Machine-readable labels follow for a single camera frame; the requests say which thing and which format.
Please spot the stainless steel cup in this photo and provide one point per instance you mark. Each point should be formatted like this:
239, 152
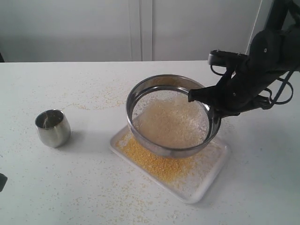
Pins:
53, 128

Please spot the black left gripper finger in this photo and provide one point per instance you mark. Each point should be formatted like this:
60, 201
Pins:
3, 180

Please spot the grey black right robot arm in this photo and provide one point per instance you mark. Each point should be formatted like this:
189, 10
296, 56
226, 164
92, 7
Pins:
277, 51

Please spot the yellow grain mixture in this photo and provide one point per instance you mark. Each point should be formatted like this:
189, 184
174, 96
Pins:
174, 123

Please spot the yellow sieved millet grains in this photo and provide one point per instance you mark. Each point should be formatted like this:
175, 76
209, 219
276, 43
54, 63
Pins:
172, 171

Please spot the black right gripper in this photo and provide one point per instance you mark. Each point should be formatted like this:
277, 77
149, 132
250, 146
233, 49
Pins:
237, 91

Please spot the white cabinet doors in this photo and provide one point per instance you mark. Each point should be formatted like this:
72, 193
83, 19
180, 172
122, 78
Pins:
127, 30

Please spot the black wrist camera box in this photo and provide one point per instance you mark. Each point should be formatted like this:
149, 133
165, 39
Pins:
223, 58

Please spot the round steel mesh sieve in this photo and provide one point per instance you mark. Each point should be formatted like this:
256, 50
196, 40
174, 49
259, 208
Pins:
164, 87

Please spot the white plastic tray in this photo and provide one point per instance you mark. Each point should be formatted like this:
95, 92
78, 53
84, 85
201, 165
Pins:
191, 192

